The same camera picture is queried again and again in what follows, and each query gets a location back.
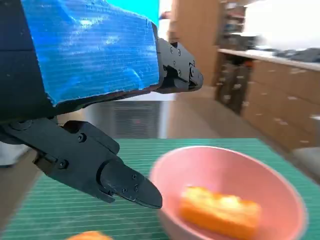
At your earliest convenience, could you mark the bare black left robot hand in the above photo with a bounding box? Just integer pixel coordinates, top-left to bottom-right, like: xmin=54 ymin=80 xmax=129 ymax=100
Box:
xmin=0 ymin=0 xmax=204 ymax=210

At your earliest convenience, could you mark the round toy bread bun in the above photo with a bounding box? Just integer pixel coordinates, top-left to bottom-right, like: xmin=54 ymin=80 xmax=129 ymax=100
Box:
xmin=65 ymin=230 xmax=113 ymax=240

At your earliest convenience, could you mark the pink bowl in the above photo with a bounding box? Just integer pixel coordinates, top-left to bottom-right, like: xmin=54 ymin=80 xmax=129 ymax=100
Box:
xmin=149 ymin=146 xmax=308 ymax=240

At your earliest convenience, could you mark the long toy bread loaf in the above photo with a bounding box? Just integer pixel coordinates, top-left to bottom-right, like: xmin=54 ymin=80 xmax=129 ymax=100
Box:
xmin=179 ymin=185 xmax=263 ymax=240

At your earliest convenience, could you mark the blue lit monitor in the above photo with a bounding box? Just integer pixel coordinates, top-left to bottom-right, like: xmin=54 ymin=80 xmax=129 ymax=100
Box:
xmin=109 ymin=0 xmax=160 ymax=26

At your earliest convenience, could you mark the small white mesh cabinet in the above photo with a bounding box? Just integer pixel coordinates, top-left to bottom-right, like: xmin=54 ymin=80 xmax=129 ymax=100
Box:
xmin=84 ymin=99 xmax=176 ymax=140

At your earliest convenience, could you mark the large white mesh cabinet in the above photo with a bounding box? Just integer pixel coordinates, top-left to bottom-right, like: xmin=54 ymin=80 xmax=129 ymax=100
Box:
xmin=0 ymin=141 xmax=32 ymax=168

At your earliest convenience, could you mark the green cutting mat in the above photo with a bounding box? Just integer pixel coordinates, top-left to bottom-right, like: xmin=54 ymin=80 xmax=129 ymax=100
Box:
xmin=0 ymin=137 xmax=320 ymax=240

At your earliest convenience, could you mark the wooden drawer counter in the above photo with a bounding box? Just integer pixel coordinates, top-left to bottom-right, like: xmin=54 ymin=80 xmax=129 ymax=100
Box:
xmin=216 ymin=47 xmax=320 ymax=153

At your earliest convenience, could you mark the grey chair with metal leg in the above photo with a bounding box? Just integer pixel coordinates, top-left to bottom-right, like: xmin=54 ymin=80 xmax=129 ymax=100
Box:
xmin=292 ymin=146 xmax=320 ymax=176

